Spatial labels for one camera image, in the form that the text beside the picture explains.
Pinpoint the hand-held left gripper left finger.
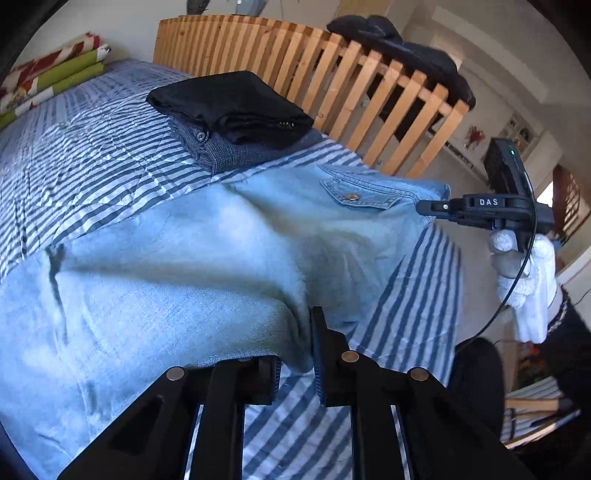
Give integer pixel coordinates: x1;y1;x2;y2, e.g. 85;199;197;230
58;354;283;480

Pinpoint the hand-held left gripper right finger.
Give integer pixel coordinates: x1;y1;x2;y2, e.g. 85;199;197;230
309;306;525;480

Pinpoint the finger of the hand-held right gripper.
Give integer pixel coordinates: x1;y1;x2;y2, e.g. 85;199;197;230
414;198;467;221

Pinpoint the light blue denim shirt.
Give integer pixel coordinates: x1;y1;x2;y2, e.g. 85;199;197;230
0;164;452;480

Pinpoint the person's right hand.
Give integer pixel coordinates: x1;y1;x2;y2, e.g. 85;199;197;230
488;228;556;344

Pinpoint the black jacket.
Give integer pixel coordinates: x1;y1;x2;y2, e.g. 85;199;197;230
326;15;477;110

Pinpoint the dark cloth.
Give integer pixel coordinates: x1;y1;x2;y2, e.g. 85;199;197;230
449;338;505;437

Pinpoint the grey folded garment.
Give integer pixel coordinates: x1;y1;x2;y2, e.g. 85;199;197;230
168;117;325;176

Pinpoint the black folded garment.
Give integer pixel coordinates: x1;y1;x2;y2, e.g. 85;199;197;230
146;70;315;150

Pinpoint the blue white striped quilt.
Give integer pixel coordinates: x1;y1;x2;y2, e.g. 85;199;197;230
0;58;465;480

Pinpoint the green folded blanket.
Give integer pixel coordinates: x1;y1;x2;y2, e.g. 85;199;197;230
0;45;112;131

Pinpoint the red patterned folded blanket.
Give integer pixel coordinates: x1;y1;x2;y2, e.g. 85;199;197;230
0;31;101;100

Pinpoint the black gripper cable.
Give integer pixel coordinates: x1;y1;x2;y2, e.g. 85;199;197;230
455;231;539;352

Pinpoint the wooden slatted bed rail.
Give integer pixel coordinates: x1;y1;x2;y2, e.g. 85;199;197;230
153;15;470;177

